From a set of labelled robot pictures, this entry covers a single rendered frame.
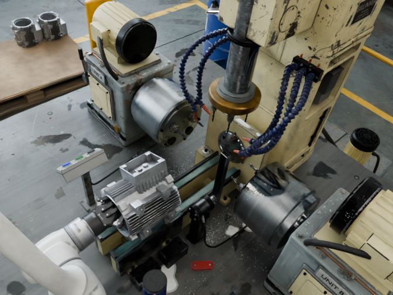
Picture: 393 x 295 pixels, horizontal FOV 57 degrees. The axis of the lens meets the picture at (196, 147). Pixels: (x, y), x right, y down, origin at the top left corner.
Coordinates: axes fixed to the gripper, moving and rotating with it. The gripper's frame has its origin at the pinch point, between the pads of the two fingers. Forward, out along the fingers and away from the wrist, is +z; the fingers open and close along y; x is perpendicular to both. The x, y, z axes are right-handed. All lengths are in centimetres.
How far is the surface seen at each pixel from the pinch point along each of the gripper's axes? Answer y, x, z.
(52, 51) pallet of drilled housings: 231, 104, 58
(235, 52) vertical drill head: 0, -35, 40
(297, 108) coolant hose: -24, -28, 41
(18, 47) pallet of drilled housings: 253, 102, 36
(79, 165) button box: 23.9, 2.7, -9.7
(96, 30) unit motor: 62, -17, 27
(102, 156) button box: 23.3, 4.4, -1.0
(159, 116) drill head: 23.4, 2.3, 26.0
